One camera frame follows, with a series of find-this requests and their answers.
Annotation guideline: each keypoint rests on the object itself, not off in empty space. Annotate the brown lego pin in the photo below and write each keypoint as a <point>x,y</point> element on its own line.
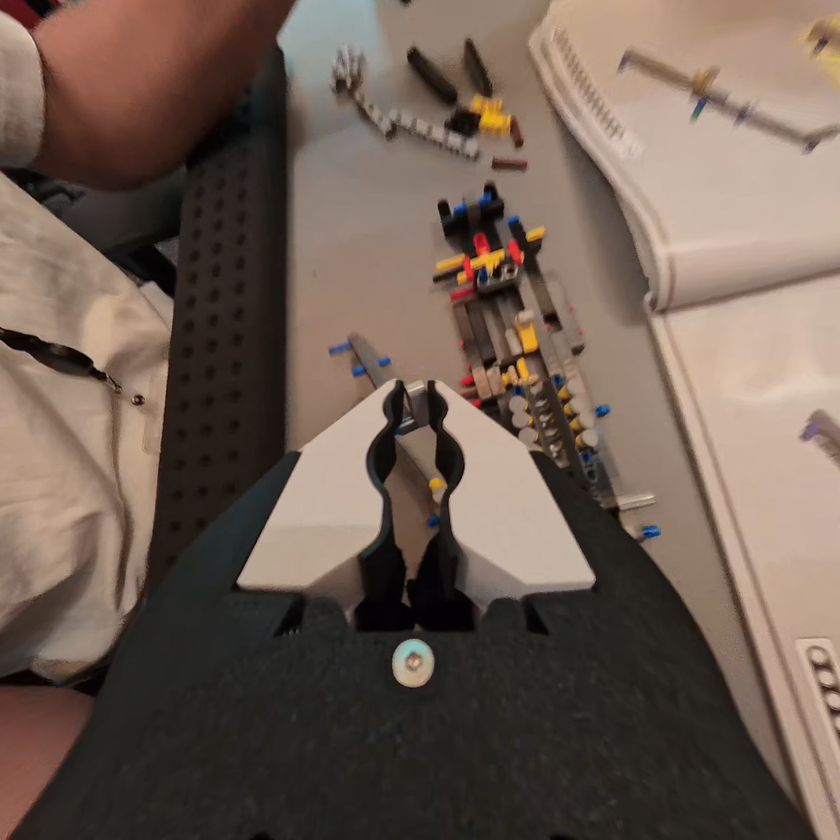
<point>517,133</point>
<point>508,164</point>

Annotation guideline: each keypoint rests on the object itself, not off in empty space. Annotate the yellow lego connector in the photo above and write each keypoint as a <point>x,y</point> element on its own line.
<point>491,115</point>

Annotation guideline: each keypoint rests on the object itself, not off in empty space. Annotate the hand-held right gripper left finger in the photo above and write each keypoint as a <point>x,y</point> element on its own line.
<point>315,518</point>

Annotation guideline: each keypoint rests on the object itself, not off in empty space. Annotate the black lego beam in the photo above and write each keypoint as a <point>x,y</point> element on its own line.
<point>430,75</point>

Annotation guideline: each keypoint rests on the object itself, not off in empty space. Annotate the open instruction booklet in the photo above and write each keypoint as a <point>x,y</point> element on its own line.
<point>754,197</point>

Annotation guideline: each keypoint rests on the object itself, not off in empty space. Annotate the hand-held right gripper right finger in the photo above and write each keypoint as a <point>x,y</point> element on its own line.
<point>518,518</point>

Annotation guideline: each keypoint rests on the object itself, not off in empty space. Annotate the person's left forearm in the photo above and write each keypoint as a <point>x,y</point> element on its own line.
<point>164,79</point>

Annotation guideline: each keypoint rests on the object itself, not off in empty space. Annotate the dark grey short lego beam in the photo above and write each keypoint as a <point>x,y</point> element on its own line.
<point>478,65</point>

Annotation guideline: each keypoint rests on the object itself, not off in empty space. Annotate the small light grey lego piece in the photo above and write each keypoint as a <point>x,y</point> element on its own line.
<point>415,400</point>

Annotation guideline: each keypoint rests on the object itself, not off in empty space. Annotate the black lego connector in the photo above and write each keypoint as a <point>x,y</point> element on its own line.
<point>463,121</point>

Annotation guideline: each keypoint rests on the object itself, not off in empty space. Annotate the partly built lego chassis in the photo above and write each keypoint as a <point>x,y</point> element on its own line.
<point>512,328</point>

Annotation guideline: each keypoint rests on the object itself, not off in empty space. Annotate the blue lego pin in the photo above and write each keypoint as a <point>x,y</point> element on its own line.
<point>384,360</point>
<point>338,348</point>

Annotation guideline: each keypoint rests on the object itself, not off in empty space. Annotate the light grey lego beam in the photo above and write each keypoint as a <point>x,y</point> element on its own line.
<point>420,128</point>

